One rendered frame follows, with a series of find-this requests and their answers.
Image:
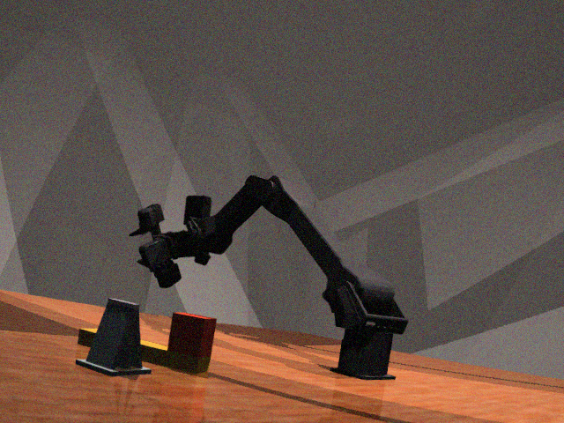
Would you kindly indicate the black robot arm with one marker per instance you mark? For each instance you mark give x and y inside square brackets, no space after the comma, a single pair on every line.
[355,293]

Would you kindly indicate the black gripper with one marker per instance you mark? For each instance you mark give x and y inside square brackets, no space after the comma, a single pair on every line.
[149,218]

